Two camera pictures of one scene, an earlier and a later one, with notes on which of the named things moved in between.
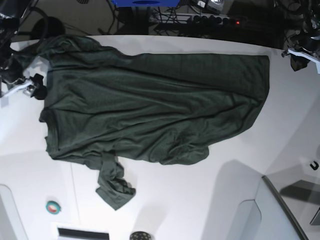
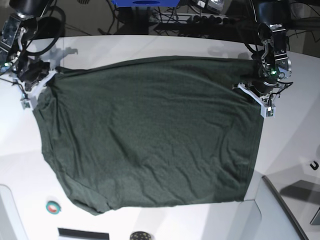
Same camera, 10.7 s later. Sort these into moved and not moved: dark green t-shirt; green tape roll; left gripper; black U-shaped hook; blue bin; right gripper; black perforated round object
Moved: right gripper; left gripper; dark green t-shirt
Not moved: black U-shaped hook; blue bin; black perforated round object; green tape roll
